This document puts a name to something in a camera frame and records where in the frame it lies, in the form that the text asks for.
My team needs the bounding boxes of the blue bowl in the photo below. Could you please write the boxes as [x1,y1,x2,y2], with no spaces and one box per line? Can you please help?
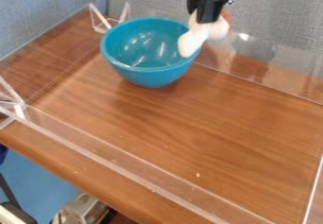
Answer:
[100,17,200,88]

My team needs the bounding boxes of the clear acrylic tray walls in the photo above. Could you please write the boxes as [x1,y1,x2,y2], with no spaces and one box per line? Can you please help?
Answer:
[0,11,323,224]

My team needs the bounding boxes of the white power strip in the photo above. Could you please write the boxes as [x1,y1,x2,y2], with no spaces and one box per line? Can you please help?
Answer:
[51,193,109,224]

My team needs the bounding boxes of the black stand leg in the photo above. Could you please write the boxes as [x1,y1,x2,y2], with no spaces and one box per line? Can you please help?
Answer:
[0,173,37,224]

